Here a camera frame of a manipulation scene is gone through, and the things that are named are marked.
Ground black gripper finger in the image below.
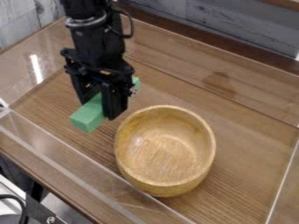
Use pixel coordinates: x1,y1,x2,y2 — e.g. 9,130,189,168
101,83,128,120
70,73,98,104

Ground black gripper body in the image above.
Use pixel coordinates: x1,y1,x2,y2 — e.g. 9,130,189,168
60,21,136,97

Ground green rectangular block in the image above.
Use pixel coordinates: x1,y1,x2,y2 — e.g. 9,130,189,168
69,76,141,133

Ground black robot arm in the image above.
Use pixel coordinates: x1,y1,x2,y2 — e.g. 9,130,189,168
60,0,134,120

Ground brown wooden bowl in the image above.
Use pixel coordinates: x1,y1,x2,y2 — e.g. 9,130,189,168
114,105,216,197

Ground grey metal frame bracket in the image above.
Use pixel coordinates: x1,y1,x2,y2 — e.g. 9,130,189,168
22,194,93,224

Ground black cable lower left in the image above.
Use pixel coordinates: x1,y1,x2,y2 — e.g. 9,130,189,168
0,193,28,224

